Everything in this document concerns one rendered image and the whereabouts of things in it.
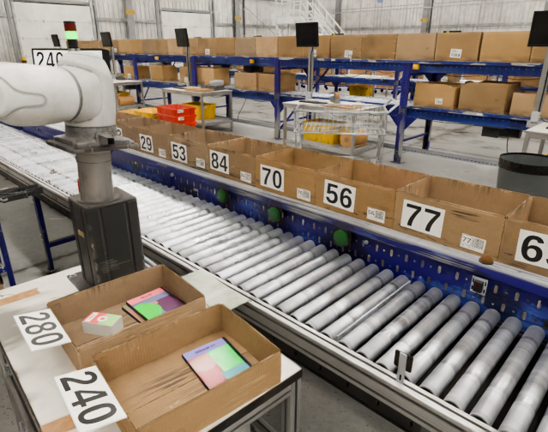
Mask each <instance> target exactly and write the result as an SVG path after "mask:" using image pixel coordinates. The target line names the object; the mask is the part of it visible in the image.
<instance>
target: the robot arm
mask: <svg viewBox="0 0 548 432"><path fill-rule="evenodd" d="M0 122H2V123H6V124H8V125H13V126H40V125H48V124H54V123H61V122H64V126H65V134H64V135H56V136H54V137H53V138H54V141H59V142H62V143H64V144H67V145H70V146H72V147H74V148H85V147H99V146H109V145H117V144H130V139H129V138H126V137H122V136H120V135H118V134H117V126H116V100H115V92H114V85H113V80H112V77H111V72H110V70H109V69H108V66H107V65H106V63H105V61H104V60H103V59H102V58H101V57H100V56H99V55H97V54H93V53H89V52H83V51H69V52H68V53H66V54H64V55H63V56H62V57H61V58H60V59H59V60H58V62H57V67H51V66H44V65H33V64H26V63H7V62H0ZM18 187H19V188H18ZM18 187H14V188H10V189H2V190H0V202H2V203H6V202H9V201H16V200H20V199H24V198H28V197H29V196H30V195H37V194H42V193H44V192H43V188H42V187H38V184H33V185H28V186H24V187H21V186H18Z"/></svg>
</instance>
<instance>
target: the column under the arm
mask: <svg viewBox="0 0 548 432"><path fill-rule="evenodd" d="M113 191H114V199H112V200H109V201H101V202H87V201H82V200H81V195H80V194H78V195H71V196H69V197H68V200H69V209H70V213H71V218H72V223H73V227H74V232H75V240H76V245H77V248H78V255H79V259H80V264H81V271H80V272H78V273H72V274H70V275H67V278H68V280H69V281H70V282H71V283H72V284H73V285H74V286H75V288H76V289H77V290H78V291H82V290H85V289H87V288H90V287H93V286H96V285H100V284H103V283H105V282H108V281H111V280H114V279H118V278H120V277H123V276H125V275H128V274H131V273H135V272H138V271H141V270H143V269H146V268H149V267H148V266H146V265H145V262H144V254H143V247H142V234H141V227H140V220H139V213H138V206H137V199H136V197H135V196H133V195H131V194H130V193H128V192H126V191H124V190H122V189H120V188H119V187H113Z"/></svg>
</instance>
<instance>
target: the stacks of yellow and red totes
mask: <svg viewBox="0 0 548 432"><path fill-rule="evenodd" d="M195 109H196V107H194V106H188V105H180V104H172V105H156V106H155V108H153V107H152V108H142V109H134V110H127V111H121V112H125V113H129V114H134V115H137V116H142V117H150V118H154V119H159V120H163V121H167V122H171V123H180V124H184V125H189V126H193V127H195V126H196V123H197V122H196V114H195Z"/></svg>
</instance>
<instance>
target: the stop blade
mask: <svg viewBox="0 0 548 432"><path fill-rule="evenodd" d="M409 285H411V280H409V281H408V282H406V283H405V284H404V285H403V286H402V287H401V288H399V289H398V290H397V291H395V292H394V293H392V294H391V295H390V296H388V297H387V298H385V299H384V300H383V301H381V302H380V303H379V304H378V305H377V306H375V307H374V308H373V309H371V310H370V311H369V312H367V313H366V314H365V315H363V316H362V317H360V318H359V319H358V320H356V321H355V322H354V323H353V324H352V325H350V326H349V327H348V328H346V329H345V330H344V331H342V332H341V333H339V334H338V335H337V336H336V342H338V341H339V340H340V339H342V338H343V337H344V336H346V335H347V334H348V333H350V332H351V331H352V330H353V329H354V328H355V327H357V326H358V325H359V324H361V323H362V322H363V321H365V320H366V319H367V318H369V317H370V316H371V315H373V314H374V313H376V312H377V311H378V310H379V309H380V308H381V307H383V306H384V305H385V304H386V303H388V302H389V301H391V300H392V299H393V298H394V297H396V296H397V295H399V294H400V293H401V292H402V291H404V290H405V289H406V288H407V287H408V286H409Z"/></svg>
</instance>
